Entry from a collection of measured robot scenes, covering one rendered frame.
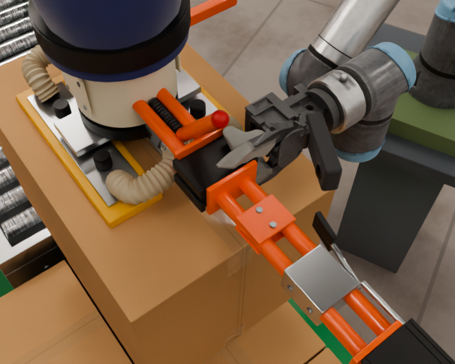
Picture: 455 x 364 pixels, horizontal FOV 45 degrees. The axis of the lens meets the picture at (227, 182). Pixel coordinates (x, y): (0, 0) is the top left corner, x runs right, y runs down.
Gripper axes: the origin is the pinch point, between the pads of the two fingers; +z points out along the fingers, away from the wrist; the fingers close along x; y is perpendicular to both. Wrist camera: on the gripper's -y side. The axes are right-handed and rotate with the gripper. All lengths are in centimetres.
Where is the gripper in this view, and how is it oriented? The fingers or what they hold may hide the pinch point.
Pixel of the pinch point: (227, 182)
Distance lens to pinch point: 76.6
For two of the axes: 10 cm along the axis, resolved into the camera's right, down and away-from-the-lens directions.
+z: -7.9, 4.9, -3.6
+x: 0.0, -5.9, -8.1
